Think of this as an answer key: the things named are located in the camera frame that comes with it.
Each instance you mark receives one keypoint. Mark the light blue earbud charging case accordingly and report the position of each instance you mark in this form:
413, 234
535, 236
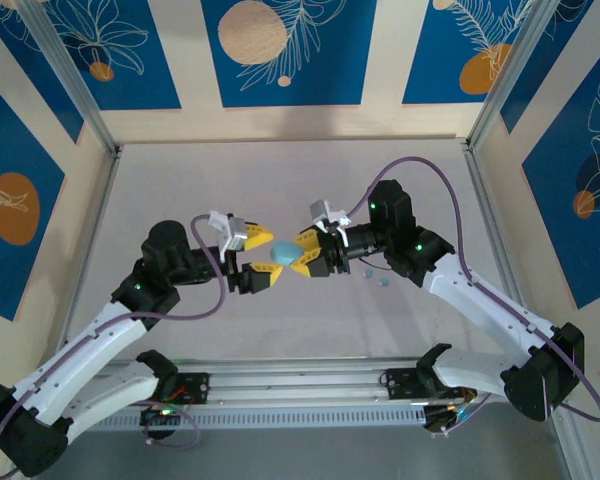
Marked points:
285, 253

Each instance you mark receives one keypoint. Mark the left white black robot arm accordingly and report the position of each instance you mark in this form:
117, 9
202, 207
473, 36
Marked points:
90, 350

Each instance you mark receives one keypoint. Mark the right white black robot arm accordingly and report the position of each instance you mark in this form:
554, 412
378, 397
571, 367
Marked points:
480, 305

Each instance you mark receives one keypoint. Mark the black controller board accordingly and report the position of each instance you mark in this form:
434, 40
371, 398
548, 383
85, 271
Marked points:
440, 420
155, 417

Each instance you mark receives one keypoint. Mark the aluminium side rail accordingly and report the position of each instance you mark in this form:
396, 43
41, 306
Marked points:
489, 200
100, 210

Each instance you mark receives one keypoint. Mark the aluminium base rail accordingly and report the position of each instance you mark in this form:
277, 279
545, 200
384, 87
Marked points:
290, 385

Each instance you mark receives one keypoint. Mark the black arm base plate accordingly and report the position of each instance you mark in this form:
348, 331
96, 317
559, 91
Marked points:
400, 384
195, 387

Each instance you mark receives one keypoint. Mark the blue floral wall poster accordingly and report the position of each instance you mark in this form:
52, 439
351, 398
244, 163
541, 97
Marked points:
430, 60
330, 75
555, 72
30, 60
10, 150
555, 210
130, 75

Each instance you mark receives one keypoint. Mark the aluminium frame post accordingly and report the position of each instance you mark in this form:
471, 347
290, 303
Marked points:
70, 70
525, 70

